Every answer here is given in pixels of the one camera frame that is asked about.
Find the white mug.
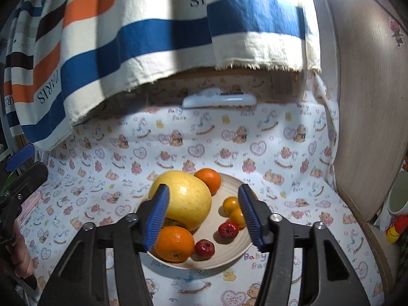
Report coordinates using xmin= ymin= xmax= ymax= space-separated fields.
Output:
xmin=387 ymin=170 xmax=408 ymax=227

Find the red and yellow toy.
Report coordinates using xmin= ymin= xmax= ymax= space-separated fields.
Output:
xmin=386 ymin=215 xmax=408 ymax=244

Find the large yellow pomelo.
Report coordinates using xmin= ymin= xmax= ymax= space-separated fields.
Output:
xmin=149 ymin=170 xmax=213 ymax=232

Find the orange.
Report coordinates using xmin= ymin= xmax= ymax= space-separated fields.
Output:
xmin=154 ymin=225 xmax=195 ymax=263
xmin=194 ymin=168 xmax=222 ymax=195

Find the small red fruit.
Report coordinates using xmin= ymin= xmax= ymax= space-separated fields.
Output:
xmin=218 ymin=221 xmax=239 ymax=239
xmin=195 ymin=239 xmax=215 ymax=257

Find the cartoon sticker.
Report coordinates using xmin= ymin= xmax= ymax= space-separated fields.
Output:
xmin=389 ymin=17 xmax=407 ymax=47

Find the bear print tablecloth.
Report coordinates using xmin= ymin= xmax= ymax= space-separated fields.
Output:
xmin=14 ymin=70 xmax=388 ymax=306

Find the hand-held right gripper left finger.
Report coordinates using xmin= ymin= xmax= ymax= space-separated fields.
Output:
xmin=37 ymin=183 xmax=170 ymax=306

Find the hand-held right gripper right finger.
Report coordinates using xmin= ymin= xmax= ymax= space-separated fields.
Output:
xmin=237 ymin=184 xmax=372 ymax=306

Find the person's left hand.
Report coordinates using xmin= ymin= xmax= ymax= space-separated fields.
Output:
xmin=12 ymin=223 xmax=34 ymax=278

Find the white remote control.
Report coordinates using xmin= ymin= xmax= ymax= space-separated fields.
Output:
xmin=182 ymin=93 xmax=257 ymax=109

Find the striped hanging cloth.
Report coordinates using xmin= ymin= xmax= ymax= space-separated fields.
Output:
xmin=3 ymin=0 xmax=322 ymax=150

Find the cream plate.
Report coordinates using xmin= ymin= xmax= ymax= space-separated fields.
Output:
xmin=134 ymin=171 xmax=256 ymax=272

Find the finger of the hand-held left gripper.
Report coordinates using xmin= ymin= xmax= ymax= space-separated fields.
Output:
xmin=0 ymin=162 xmax=48 ymax=205
xmin=6 ymin=144 xmax=35 ymax=171

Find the small yellow kumquat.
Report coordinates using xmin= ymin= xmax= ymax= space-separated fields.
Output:
xmin=222 ymin=197 xmax=239 ymax=215
xmin=229 ymin=208 xmax=247 ymax=229

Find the wooden side panel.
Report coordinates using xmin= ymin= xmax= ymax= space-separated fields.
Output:
xmin=322 ymin=0 xmax=408 ymax=294

